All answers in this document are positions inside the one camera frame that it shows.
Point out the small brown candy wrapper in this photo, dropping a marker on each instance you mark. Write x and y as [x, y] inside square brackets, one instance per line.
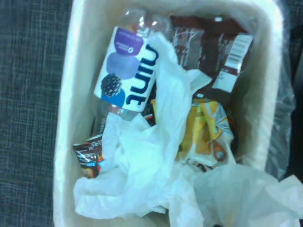
[85, 163]

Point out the clear plastic bin liner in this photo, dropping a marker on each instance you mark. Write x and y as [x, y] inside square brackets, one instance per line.
[281, 118]

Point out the large discarded white tissue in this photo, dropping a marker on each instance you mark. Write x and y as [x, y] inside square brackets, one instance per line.
[146, 165]

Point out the yellow snack wrapper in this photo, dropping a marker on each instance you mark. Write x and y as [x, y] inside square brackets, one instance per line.
[201, 132]

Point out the beige trash bin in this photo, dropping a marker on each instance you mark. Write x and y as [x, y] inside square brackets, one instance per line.
[78, 71]

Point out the empty hint water bottle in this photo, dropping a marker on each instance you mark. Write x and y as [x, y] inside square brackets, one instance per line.
[118, 59]

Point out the brown chocolate wrapper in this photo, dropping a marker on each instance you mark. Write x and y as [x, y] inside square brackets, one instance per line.
[213, 47]

